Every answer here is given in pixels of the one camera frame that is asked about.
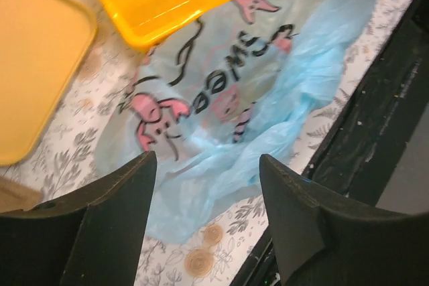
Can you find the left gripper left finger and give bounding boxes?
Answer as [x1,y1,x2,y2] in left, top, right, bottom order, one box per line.
[1,152,157,285]

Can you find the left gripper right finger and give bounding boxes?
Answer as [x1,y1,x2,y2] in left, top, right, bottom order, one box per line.
[259,154,428,285]

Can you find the blue plastic grocery bag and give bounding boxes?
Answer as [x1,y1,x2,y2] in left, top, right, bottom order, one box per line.
[94,0,376,243]

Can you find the floral table mat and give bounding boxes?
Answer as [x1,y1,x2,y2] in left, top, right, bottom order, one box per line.
[1,0,412,285]

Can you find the brown paper bag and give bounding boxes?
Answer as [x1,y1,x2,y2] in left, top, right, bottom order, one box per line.
[0,176,43,213]

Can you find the flat yellow tray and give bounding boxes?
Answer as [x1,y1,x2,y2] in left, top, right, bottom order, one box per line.
[1,0,97,166]

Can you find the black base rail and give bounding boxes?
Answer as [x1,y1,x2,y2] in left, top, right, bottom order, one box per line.
[233,0,428,285]

